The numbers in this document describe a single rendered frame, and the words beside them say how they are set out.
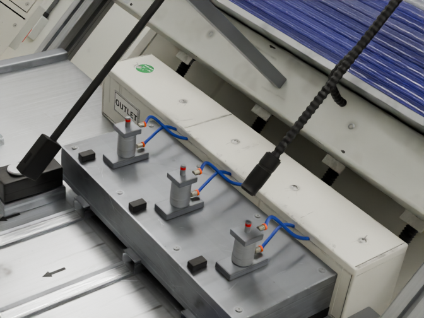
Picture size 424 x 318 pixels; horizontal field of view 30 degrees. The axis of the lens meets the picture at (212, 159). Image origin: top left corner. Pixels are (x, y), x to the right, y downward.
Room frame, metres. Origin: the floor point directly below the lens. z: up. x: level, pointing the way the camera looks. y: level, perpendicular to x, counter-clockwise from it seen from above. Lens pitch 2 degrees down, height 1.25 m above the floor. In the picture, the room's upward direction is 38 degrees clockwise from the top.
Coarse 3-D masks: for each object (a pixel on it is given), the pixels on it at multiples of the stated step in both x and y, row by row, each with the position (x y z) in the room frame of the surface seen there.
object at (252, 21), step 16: (128, 0) 1.17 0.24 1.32; (224, 0) 1.03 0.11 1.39; (240, 16) 1.01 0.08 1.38; (272, 32) 0.96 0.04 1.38; (288, 48) 0.97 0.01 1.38; (304, 48) 0.93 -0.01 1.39; (320, 64) 0.91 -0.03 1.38; (352, 80) 0.88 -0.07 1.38; (368, 96) 0.88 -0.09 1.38; (384, 96) 0.85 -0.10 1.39; (400, 112) 0.83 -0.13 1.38; (416, 128) 0.85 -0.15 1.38
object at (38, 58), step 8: (24, 56) 1.23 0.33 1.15; (32, 56) 1.23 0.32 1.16; (40, 56) 1.24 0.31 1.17; (48, 56) 1.24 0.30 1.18; (56, 56) 1.25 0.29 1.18; (64, 56) 1.26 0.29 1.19; (0, 64) 1.20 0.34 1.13; (8, 64) 1.20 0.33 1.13; (16, 64) 1.21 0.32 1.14; (24, 64) 1.22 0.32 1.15; (32, 64) 1.23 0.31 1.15; (40, 64) 1.24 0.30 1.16; (0, 72) 1.20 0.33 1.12
